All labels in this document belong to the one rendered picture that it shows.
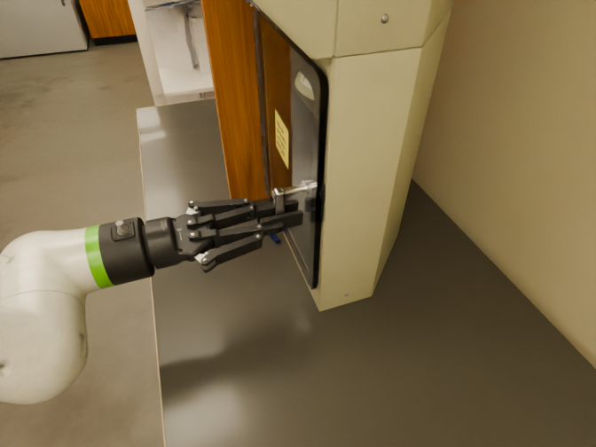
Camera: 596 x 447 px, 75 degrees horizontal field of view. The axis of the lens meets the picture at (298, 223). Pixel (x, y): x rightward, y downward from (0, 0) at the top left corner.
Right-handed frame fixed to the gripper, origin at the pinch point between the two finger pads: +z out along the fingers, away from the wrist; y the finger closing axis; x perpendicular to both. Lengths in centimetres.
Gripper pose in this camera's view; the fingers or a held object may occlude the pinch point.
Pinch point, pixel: (279, 215)
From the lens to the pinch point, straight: 63.3
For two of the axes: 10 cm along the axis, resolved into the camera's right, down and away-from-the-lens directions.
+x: -0.5, 6.3, 7.7
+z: 9.5, -2.2, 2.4
